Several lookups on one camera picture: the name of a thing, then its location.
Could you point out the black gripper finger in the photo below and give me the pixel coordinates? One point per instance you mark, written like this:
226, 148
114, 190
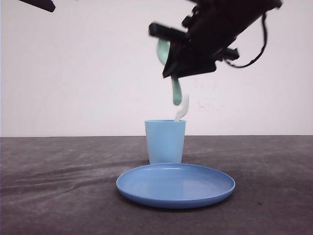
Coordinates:
46, 5

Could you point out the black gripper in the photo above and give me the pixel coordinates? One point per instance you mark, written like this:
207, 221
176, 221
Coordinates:
212, 27

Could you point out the mint green plastic spoon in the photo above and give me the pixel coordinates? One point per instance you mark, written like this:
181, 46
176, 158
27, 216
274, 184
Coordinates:
162, 50

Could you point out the white plastic fork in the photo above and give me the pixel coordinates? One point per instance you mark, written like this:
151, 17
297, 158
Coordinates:
183, 108

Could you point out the light blue plastic cup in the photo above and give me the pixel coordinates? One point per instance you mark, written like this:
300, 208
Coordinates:
165, 140

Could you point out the blue plastic plate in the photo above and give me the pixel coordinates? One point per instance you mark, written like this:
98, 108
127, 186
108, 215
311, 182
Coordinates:
175, 186

